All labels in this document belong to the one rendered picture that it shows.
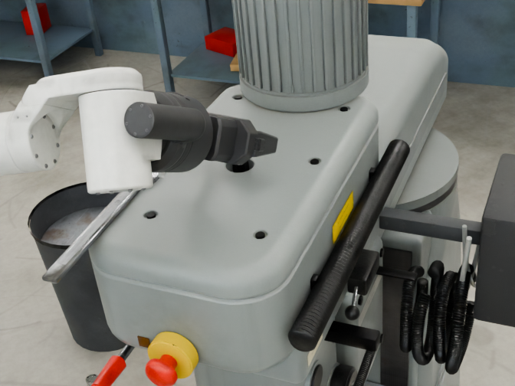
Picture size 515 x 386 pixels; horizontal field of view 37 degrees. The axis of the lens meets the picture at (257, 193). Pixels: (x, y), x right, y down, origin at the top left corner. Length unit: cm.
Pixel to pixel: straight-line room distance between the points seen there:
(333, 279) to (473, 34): 454
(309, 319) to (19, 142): 37
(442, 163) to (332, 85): 56
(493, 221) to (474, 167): 341
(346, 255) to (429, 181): 62
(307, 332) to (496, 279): 46
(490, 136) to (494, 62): 73
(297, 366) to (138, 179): 39
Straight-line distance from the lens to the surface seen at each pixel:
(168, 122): 75
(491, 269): 127
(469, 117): 514
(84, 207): 360
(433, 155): 168
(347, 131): 109
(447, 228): 134
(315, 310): 92
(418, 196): 155
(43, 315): 388
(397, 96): 148
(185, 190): 99
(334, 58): 112
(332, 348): 126
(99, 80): 77
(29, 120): 80
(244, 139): 91
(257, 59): 113
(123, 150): 76
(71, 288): 335
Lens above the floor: 242
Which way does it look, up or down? 33 degrees down
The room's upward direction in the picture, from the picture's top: 6 degrees counter-clockwise
